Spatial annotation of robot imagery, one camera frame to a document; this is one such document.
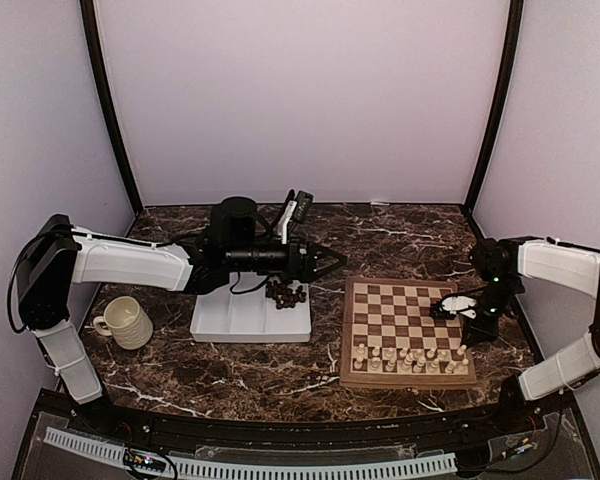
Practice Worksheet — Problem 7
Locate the black frame post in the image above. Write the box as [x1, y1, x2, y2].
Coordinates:
[79, 0, 144, 216]
[463, 0, 524, 216]

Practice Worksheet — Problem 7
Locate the black front rail base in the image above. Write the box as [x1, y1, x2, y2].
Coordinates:
[12, 390, 600, 479]

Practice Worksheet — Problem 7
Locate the white chess queen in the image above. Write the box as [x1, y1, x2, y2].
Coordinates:
[402, 352, 414, 373]

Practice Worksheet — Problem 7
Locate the white plastic divided tray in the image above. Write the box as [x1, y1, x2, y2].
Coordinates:
[190, 286, 312, 344]

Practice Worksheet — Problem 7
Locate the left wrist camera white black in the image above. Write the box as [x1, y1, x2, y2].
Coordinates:
[272, 189, 314, 244]

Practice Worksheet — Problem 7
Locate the black right frame post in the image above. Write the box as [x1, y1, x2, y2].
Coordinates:
[463, 0, 524, 216]

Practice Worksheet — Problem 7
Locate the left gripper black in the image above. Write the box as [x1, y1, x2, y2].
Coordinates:
[227, 232, 348, 284]

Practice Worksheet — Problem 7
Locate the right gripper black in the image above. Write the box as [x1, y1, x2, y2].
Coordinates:
[461, 276, 522, 348]

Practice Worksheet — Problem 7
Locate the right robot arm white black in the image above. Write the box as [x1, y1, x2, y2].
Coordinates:
[463, 237, 600, 434]

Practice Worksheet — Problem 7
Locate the white slotted cable duct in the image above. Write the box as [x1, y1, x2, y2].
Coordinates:
[43, 427, 457, 479]

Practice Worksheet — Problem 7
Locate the black left frame post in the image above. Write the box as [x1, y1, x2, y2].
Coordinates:
[79, 0, 144, 216]

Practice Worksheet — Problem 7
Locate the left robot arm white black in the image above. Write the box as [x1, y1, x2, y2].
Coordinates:
[6, 191, 347, 436]

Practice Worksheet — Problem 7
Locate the cream ribbed ceramic mug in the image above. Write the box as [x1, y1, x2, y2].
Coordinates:
[92, 296, 153, 350]

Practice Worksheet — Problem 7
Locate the dark chess pieces pile lower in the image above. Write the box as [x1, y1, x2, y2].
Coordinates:
[265, 280, 307, 310]

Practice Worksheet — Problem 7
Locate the wooden chess board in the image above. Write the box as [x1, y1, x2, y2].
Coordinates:
[340, 277, 477, 390]

